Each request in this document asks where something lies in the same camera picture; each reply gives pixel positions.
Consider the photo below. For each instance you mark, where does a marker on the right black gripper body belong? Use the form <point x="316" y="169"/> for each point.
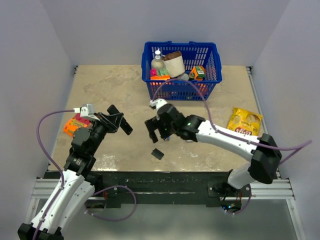
<point x="165" y="130"/>

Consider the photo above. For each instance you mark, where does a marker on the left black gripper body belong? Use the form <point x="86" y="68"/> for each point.
<point x="105" y="123"/>

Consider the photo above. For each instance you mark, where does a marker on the black remote control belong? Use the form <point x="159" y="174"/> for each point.
<point x="118" y="119"/>

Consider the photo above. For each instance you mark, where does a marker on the black remote battery cover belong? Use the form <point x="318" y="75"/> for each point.
<point x="157" y="154"/>

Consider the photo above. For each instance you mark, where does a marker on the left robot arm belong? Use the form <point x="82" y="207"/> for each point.
<point x="76" y="184"/>

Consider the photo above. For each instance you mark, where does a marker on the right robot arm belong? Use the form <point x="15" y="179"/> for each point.
<point x="260" y="152"/>

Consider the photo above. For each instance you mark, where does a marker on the orange pink candy box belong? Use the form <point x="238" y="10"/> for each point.
<point x="75" y="123"/>

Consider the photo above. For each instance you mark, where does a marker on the orange flat box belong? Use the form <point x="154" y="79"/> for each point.
<point x="160" y="77"/>

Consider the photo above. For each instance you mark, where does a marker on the metal tin can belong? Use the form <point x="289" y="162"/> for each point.
<point x="183" y="76"/>

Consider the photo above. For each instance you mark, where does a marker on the green small packet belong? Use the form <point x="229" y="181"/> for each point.
<point x="162" y="72"/>

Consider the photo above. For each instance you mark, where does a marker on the pink small box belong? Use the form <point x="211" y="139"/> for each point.
<point x="153" y="72"/>

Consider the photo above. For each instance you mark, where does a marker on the white pump bottle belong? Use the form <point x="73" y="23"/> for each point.
<point x="157" y="62"/>

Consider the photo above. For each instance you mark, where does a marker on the white brown paper bag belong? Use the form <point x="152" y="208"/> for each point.
<point x="174" y="63"/>

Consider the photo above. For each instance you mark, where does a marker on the orange green juice carton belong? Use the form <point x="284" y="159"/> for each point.
<point x="197" y="73"/>

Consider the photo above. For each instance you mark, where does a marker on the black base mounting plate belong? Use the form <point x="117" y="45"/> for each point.
<point x="165" y="188"/>

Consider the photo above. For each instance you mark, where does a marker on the blue plastic shopping basket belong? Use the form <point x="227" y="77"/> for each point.
<point x="194" y="53"/>

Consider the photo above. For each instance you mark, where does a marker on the yellow Lays chips bag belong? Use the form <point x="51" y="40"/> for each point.
<point x="245" y="122"/>

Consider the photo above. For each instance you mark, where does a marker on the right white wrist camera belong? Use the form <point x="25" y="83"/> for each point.
<point x="157" y="103"/>

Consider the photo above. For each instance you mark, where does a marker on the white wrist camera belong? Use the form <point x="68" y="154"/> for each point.
<point x="86" y="111"/>
<point x="157" y="103"/>

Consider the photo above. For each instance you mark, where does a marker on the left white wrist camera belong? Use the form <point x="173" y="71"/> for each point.
<point x="86" y="111"/>

